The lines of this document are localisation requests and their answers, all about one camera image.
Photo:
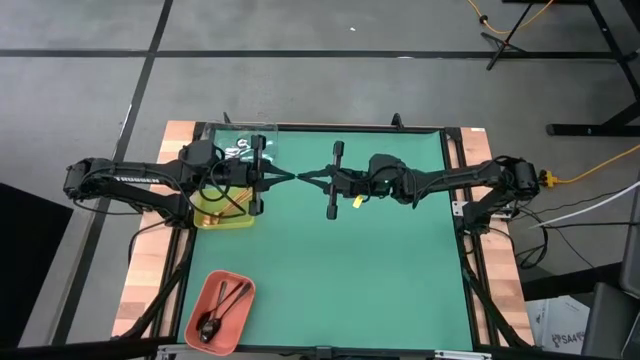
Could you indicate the grey chair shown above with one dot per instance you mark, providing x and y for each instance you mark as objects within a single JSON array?
[{"x": 610, "y": 320}]

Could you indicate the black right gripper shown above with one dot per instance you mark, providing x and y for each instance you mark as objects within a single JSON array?
[{"x": 333, "y": 205}]

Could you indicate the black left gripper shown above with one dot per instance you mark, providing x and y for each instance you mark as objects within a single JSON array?
[{"x": 258, "y": 202}]

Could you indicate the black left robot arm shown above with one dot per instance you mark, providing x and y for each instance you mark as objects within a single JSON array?
[{"x": 130, "y": 177}]

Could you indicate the green table mat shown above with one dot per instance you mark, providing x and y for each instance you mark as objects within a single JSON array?
[{"x": 325, "y": 275}]

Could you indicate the clear plastic bin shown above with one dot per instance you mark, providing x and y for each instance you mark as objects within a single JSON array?
[{"x": 240, "y": 131}]

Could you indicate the white cardboard box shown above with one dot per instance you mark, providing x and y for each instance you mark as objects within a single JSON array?
[{"x": 555, "y": 325}]

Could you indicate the black metal stand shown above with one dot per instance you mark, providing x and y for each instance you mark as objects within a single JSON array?
[{"x": 575, "y": 130}]

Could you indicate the wooden table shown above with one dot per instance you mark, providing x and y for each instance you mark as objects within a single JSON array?
[{"x": 145, "y": 270}]

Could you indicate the yellow gripper tag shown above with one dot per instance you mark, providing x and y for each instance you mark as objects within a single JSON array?
[{"x": 357, "y": 201}]

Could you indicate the yellow plastic bin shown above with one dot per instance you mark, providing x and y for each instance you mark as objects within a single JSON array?
[{"x": 225, "y": 222}]

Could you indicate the orange plastic bin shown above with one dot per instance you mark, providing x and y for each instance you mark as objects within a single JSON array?
[{"x": 235, "y": 327}]

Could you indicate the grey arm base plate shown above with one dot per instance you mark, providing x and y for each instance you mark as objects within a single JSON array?
[{"x": 456, "y": 209}]

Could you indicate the black tripod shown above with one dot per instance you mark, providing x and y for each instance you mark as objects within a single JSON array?
[{"x": 505, "y": 42}]

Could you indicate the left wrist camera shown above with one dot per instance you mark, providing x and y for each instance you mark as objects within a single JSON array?
[{"x": 231, "y": 174}]

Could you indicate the black table frame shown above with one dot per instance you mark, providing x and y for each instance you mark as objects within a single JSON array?
[{"x": 350, "y": 128}]

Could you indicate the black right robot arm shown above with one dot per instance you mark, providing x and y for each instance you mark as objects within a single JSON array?
[{"x": 465, "y": 175}]

